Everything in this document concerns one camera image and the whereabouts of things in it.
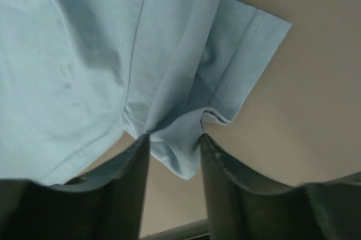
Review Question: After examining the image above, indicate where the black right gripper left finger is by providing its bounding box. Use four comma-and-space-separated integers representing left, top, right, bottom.
1, 134, 149, 239

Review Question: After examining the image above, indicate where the light blue t-shirt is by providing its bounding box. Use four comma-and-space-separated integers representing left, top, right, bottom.
1, 0, 291, 185

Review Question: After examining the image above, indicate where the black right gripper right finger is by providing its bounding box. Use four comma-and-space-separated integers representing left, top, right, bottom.
199, 134, 360, 239

